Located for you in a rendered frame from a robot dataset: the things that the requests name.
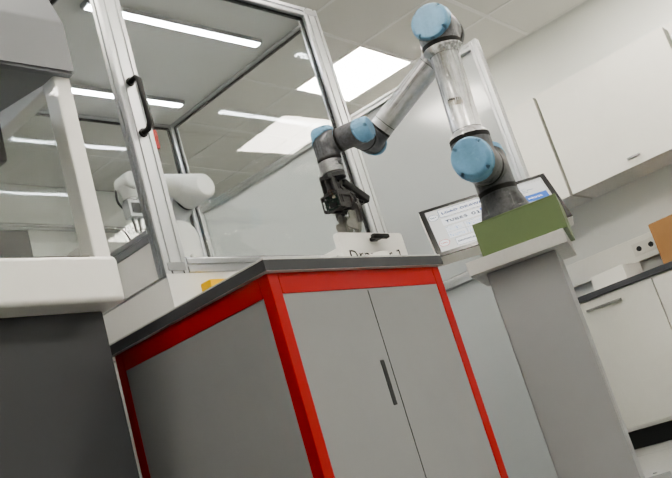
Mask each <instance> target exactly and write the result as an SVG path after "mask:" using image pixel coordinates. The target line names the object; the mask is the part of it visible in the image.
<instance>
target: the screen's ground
mask: <svg viewBox="0 0 672 478"><path fill-rule="evenodd" d="M517 186H518V189H519V190H520V192H521V193H522V194H523V195H524V197H525V196H528V195H531V194H534V193H538V192H541V191H544V190H546V191H547V192H548V194H549V195H551V194H552V193H551V192H550V191H549V189H548V188H547V186H546V185H545V183H544V182H543V180H542V179H541V177H539V178H536V179H533V180H530V181H526V182H523V183H520V184H517ZM477 198H479V197H475V198H472V199H469V200H466V201H462V202H459V203H456V204H453V205H450V206H446V207H443V208H440V209H437V210H434V211H430V212H427V213H425V215H426V218H427V217H428V216H431V215H434V214H438V212H437V211H438V210H442V209H445V208H448V207H451V206H454V205H458V204H461V203H464V202H467V201H470V200H474V199H477ZM479 207H481V206H478V207H474V208H471V209H468V210H465V211H462V212H458V213H455V214H452V215H449V216H445V217H442V218H440V217H439V218H440V220H437V221H434V222H431V223H429V225H430V227H431V229H432V231H433V234H434V236H435V238H436V240H437V243H438V241H440V240H443V239H446V238H449V236H448V234H447V232H446V230H445V227H446V226H449V225H452V224H455V223H458V222H462V221H465V220H468V219H471V218H474V217H478V216H481V214H480V215H477V216H473V217H472V215H471V213H470V210H473V209H476V208H479ZM473 232H474V231H473ZM473 232H469V233H473ZM469 233H466V234H469ZM466 234H463V235H466ZM463 235H460V236H463ZM460 236H457V237H460ZM457 237H453V238H449V239H450V242H451V245H448V246H445V247H442V248H440V249H441V252H444V251H447V250H451V249H454V248H457V247H460V246H463V245H467V244H470V243H473V242H476V241H477V240H474V241H470V242H467V243H464V244H461V245H458V244H457V242H456V240H455V238H457ZM438 245H439V243H438Z"/></svg>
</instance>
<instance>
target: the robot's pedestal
mask: <svg viewBox="0 0 672 478"><path fill-rule="evenodd" d="M576 255H577V254H576V251H575V249H574V246H573V244H572V242H571V240H570V239H569V237H568V236H567V234H566V233H565V231H564V229H563V228H561V229H558V230H556V231H553V232H550V233H547V234H545V235H542V236H539V237H536V238H534V239H531V240H528V241H525V242H523V243H520V244H517V245H514V246H512V247H509V248H506V249H503V250H501V251H498V252H495V253H492V254H490V255H487V256H484V257H481V258H479V259H476V260H473V261H470V262H468V263H466V264H465V265H466V268H467V270H468V273H469V276H470V277H472V278H473V279H475V280H477V281H479V282H481V283H482V284H484V285H486V286H488V287H489V286H491V289H492V292H493V295H494V297H495V300H496V303H497V306H498V309H499V312H500V315H501V317H502V320H503V323H504V326H505V329H506V332H507V335H508V337H509V340H510V343H511V346H512V349H513V352H514V355H515V357H516V360H517V363H518V366H519V369H520V372H521V374H522V377H523V380H524V383H525V386H526V389H527V392H528V394H529V397H530V400H531V403H532V406H533V409H534V412H535V414H536V417H537V420H538V423H539V426H540V429H541V432H542V434H543V437H544V440H545V443H546V446H547V449H548V452H549V454H550V457H551V460H552V463H553V466H554V469H555V472H556V474H557V477H558V478H645V476H644V474H643V471H642V468H641V466H640V463H639V460H638V458H637V455H636V453H635V450H634V447H633V445H632V442H631V439H630V437H629V434H628V431H627V429H626V426H625V423H624V421H623V418H622V415H621V413H620V410H619V407H618V405H617V402H616V399H615V397H614V394H613V391H612V389H611V386H610V383H609V381H608V378H607V375H606V373H605V370H604V367H603V365H602V362H601V359H600V357H599V354H598V351H597V349H596V346H595V343H594V341H593V338H592V335H591V333H590V330H589V327H588V325H587V322H586V319H585V317H584V314H583V311H582V309H581V306H580V303H579V301H578V298H577V295H576V293H575V290H574V287H573V285H572V282H571V279H570V277H569V274H568V271H567V269H566V266H565V264H564V261H563V260H565V259H568V258H571V257H573V256H576Z"/></svg>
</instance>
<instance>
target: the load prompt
mask: <svg viewBox="0 0 672 478"><path fill-rule="evenodd" d="M478 206H481V203H480V200H479V198H477V199H474V200H470V201H467V202H464V203H461V204H458V205H454V206H451V207H448V208H445V209H442V210H438V211H437V212H438V215H439V217H440V218H442V217H445V216H449V215H452V214H455V213H458V212H462V211H465V210H468V209H471V208H474V207H478Z"/></svg>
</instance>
